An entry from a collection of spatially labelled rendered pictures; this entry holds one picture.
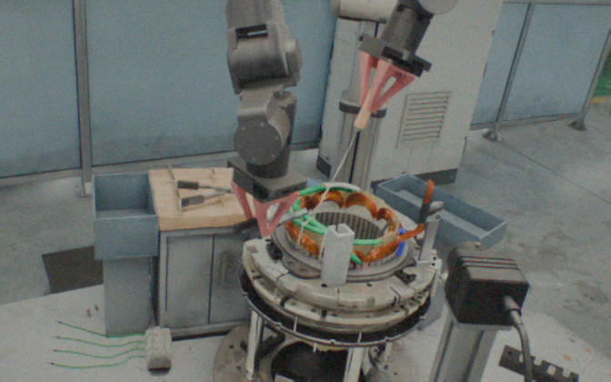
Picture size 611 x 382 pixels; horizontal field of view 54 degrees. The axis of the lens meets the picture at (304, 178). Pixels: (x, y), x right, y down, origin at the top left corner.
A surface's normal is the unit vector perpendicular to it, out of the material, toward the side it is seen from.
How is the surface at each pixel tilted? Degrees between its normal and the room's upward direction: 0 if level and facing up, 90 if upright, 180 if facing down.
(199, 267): 90
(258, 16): 73
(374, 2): 104
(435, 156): 90
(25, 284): 0
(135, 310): 90
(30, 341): 0
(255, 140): 91
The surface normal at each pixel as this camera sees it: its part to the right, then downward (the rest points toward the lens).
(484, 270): 0.12, -0.88
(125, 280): 0.31, 0.46
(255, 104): -0.19, -0.85
